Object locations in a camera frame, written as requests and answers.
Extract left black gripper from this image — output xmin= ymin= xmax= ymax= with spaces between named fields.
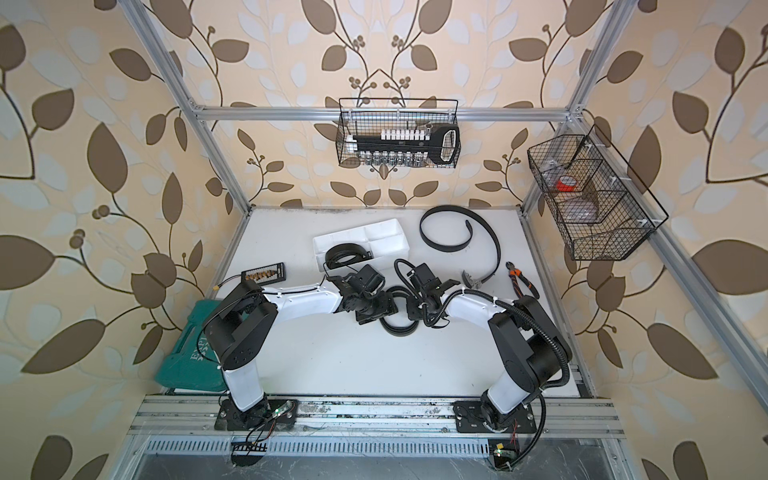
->
xmin=356 ymin=291 xmax=403 ymax=324

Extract black belt front loop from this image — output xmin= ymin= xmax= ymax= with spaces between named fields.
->
xmin=324 ymin=242 xmax=373 ymax=270

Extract white divided storage tray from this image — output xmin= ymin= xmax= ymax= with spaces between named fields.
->
xmin=313 ymin=219 xmax=409 ymax=272

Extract black belt long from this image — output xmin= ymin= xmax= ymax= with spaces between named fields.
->
xmin=379 ymin=286 xmax=422 ymax=337

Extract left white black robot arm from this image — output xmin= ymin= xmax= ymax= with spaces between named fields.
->
xmin=202 ymin=265 xmax=398 ymax=414

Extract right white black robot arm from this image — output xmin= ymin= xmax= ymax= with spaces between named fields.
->
xmin=395 ymin=259 xmax=573 ymax=417

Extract orange black pliers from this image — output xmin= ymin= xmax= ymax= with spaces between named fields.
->
xmin=505 ymin=261 xmax=540 ymax=300

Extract black bit holder box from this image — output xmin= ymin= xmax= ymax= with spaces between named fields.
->
xmin=241 ymin=262 xmax=286 ymax=285

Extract red item in basket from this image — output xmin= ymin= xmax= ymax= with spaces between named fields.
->
xmin=555 ymin=175 xmax=578 ymax=192

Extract green plastic tool case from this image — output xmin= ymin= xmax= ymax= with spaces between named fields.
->
xmin=154 ymin=299 xmax=227 ymax=393

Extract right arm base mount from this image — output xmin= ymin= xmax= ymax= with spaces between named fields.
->
xmin=452 ymin=399 xmax=537 ymax=434

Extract black socket set rail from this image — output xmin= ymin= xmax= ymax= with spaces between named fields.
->
xmin=345 ymin=123 xmax=461 ymax=165

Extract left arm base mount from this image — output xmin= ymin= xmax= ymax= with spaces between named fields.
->
xmin=214 ymin=397 xmax=300 ymax=431

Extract back wire basket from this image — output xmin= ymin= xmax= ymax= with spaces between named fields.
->
xmin=335 ymin=96 xmax=461 ymax=169

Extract wire basket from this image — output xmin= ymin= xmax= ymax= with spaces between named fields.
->
xmin=527 ymin=125 xmax=669 ymax=261
xmin=335 ymin=96 xmax=461 ymax=169

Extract right wire basket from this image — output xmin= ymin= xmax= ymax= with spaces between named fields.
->
xmin=527 ymin=125 xmax=669 ymax=261

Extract aluminium front rail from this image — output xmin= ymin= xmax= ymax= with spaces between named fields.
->
xmin=129 ymin=395 xmax=626 ymax=440

